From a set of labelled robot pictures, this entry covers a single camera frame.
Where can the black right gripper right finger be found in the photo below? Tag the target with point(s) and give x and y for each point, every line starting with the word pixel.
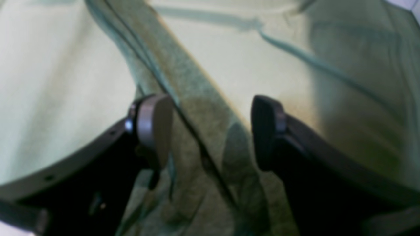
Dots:
pixel 329 194

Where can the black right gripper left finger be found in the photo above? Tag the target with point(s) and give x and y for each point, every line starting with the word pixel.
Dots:
pixel 86 194

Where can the green T-shirt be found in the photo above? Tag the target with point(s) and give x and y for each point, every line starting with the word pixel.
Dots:
pixel 203 137

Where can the light green table cloth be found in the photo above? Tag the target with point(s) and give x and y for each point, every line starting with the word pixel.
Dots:
pixel 347 68

